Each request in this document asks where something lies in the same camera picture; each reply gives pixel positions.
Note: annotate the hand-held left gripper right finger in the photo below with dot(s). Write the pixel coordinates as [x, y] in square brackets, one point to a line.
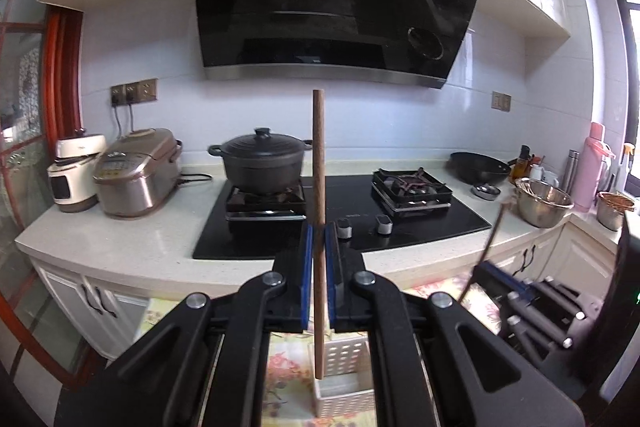
[330, 267]

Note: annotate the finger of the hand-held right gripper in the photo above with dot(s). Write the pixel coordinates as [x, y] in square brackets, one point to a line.
[510, 284]
[530, 332]

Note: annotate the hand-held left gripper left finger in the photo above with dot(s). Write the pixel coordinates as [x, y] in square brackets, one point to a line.
[308, 267]

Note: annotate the brown wooden chopstick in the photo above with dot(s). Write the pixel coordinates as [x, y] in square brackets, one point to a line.
[318, 157]
[492, 237]

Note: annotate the white plastic utensil basket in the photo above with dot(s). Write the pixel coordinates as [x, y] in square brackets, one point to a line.
[345, 399]

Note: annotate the white lower cabinet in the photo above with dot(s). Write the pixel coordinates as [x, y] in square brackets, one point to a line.
[585, 257]
[65, 302]

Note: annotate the steel mixing bowl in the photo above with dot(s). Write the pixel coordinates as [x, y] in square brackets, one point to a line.
[542, 212]

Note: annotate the black gas cooktop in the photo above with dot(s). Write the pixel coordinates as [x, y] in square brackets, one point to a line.
[450, 222]

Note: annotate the small steel pot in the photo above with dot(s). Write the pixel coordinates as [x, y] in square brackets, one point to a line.
[614, 214]

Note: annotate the small steel lid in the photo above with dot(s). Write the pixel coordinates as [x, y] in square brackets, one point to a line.
[486, 191]

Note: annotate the floral tablecloth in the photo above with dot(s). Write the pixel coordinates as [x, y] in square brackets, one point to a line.
[285, 372]

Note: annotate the black cooking pot with lid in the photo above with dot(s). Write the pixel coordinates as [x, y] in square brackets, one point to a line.
[260, 167]

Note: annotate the white seasoning jar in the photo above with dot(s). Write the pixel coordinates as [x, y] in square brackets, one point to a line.
[550, 179]

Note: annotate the dark oil bottle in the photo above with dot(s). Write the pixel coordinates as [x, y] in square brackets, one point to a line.
[521, 164]

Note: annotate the black wok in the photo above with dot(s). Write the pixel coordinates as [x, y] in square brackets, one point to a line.
[477, 167]

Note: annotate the slim steel bottle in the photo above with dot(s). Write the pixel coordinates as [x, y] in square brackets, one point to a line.
[570, 172]

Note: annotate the pink thermos bottle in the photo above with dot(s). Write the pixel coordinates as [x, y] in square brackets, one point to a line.
[590, 177]

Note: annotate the silver rice cooker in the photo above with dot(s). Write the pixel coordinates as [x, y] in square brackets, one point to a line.
[135, 177]

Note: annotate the dark framed window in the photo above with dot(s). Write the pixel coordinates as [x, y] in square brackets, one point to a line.
[631, 57]

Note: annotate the white small cooker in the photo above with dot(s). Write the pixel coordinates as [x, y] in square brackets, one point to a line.
[70, 187]

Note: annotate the brown wall switch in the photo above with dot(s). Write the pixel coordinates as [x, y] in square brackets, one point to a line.
[501, 101]

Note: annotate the brown wall outlet panel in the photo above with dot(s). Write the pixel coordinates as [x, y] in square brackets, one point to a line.
[135, 91]

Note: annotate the red wooden door frame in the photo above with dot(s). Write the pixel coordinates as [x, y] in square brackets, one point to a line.
[65, 72]

